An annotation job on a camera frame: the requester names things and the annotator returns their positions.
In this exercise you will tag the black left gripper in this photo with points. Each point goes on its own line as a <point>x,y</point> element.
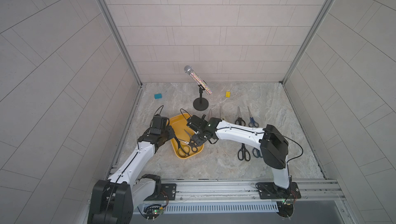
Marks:
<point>171,134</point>

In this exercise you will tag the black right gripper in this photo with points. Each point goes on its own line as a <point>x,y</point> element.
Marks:
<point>197,137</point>

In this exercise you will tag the small grey scissors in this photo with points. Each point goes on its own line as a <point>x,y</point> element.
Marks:
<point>192,143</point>

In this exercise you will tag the cream handled scissors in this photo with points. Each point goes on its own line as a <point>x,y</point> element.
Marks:
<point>221,113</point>

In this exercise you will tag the yellow storage box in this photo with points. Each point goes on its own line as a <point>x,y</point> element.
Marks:
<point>179,123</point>

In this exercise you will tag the yellow grip black scissors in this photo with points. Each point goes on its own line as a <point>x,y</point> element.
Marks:
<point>182,151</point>

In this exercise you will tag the black handled scissors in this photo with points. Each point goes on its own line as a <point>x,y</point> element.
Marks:
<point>239,121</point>

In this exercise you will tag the large black scissors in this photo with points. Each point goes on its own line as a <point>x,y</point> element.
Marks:
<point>243,154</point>

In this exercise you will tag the dark blue handled scissors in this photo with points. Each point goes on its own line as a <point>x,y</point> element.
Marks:
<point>257,153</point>

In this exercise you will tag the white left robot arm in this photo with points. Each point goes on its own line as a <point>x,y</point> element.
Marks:
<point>126,177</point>

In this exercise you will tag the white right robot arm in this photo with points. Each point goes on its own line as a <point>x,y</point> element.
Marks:
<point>273,146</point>

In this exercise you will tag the black microphone stand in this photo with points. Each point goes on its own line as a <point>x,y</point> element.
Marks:
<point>201,103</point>

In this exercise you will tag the teal block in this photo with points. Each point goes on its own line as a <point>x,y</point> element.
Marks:
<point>158,96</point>

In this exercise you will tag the glitter microphone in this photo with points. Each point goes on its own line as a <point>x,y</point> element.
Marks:
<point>200,82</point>

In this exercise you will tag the left circuit board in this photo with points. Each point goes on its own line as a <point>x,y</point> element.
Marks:
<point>151,212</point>

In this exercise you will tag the circuit board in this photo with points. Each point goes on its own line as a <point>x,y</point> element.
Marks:
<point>285,210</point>
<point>151,212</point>

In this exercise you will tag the white vent grille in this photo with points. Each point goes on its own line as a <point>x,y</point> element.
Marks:
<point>221,207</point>

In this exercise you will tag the right circuit board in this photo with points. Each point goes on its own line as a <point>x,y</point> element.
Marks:
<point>285,210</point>

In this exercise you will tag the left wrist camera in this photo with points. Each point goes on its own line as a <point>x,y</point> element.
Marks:
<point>159,122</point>

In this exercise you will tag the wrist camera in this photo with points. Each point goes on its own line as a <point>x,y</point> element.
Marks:
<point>159,122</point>
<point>197,124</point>

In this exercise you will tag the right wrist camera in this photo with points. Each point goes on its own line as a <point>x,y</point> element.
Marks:
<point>197,124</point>

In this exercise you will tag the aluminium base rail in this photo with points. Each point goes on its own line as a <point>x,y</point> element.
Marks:
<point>188,191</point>

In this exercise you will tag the aluminium corner post left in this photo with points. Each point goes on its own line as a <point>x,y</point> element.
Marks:
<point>117,37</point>

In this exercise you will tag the aluminium corner post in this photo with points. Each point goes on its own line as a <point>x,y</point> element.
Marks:
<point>117,37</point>
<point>312,32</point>

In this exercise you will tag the aluminium corner post right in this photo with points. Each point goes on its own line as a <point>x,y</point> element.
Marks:
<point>312,32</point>

